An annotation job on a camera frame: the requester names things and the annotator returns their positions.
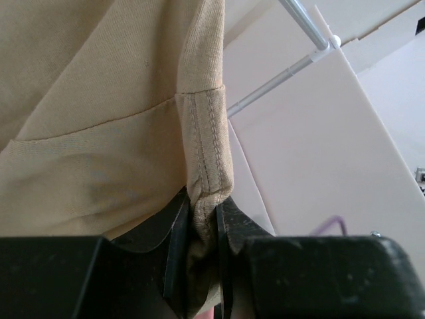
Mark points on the beige t shirt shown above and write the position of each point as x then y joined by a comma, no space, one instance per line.
108,109

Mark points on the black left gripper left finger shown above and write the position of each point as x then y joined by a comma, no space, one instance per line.
141,274

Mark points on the white metal clothes rack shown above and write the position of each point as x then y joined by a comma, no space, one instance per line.
323,46

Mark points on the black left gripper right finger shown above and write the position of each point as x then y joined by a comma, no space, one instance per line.
263,276

